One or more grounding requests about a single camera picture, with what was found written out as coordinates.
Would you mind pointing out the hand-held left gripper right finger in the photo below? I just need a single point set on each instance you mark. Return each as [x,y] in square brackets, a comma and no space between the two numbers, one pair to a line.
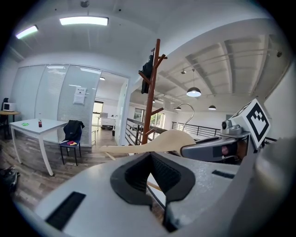
[203,185]

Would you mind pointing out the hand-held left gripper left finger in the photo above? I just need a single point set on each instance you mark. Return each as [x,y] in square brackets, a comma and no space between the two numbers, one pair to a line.
[97,203]

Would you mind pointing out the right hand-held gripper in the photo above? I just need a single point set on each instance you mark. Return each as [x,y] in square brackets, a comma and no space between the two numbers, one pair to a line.
[254,120]

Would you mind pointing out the light wooden hanger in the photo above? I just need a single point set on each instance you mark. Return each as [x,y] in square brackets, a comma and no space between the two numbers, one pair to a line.
[171,141]

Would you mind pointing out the brown wooden coat stand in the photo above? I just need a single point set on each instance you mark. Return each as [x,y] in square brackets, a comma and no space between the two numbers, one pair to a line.
[151,92]

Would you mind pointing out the black balcony railing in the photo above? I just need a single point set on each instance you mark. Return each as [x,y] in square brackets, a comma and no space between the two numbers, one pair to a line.
[199,130]

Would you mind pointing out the small black pendant lamp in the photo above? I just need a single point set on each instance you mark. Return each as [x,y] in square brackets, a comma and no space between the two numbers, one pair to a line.
[212,107]

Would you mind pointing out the large black pendant lamp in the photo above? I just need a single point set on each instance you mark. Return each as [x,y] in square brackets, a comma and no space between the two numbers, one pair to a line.
[193,92]

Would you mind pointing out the blue seat black chair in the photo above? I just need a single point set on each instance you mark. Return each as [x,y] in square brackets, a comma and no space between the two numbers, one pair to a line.
[71,148]

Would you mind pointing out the red and yellow item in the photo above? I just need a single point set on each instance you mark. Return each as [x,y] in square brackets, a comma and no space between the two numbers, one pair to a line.
[72,143]

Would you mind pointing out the black railing with wooden handrail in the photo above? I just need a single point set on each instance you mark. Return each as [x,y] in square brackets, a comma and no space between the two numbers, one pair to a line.
[136,129]

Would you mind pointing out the black gear pile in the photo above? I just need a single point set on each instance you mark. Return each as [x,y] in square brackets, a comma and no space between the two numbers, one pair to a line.
[108,127]

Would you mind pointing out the black jacket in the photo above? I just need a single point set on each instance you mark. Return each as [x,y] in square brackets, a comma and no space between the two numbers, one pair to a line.
[72,129]

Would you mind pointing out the white cabinet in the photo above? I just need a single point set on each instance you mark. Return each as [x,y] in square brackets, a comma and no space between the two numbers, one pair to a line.
[107,120]

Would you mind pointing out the small black backpack rig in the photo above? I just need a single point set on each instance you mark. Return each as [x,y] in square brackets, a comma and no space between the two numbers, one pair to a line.
[9,179]

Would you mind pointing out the black hanging bag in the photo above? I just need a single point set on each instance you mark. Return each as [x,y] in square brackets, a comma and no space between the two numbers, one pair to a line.
[146,74]

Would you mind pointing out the white rectangular table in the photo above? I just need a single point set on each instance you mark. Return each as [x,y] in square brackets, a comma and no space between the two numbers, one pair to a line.
[46,127]

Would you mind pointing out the small dark drink bottle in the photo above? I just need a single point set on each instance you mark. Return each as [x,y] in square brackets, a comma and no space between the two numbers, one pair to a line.
[40,123]

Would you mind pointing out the green small item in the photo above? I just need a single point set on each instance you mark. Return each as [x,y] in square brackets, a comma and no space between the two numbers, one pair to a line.
[25,124]

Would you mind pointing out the white paper notice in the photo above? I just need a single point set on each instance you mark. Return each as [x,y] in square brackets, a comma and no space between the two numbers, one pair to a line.
[79,96]

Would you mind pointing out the round wooden desk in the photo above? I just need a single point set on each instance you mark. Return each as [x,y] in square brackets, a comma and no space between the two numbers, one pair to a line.
[9,113]

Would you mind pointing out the white microwave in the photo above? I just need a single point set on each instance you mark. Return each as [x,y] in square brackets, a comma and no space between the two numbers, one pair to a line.
[9,107]

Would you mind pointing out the black office chair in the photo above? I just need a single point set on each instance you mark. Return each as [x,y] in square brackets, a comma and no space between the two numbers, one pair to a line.
[5,100]

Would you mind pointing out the large rectangular ceiling light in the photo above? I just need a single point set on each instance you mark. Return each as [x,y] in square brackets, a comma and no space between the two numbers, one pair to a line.
[83,20]

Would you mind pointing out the narrow rectangular ceiling light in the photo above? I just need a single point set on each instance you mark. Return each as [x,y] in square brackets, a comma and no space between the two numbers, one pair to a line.
[26,32]

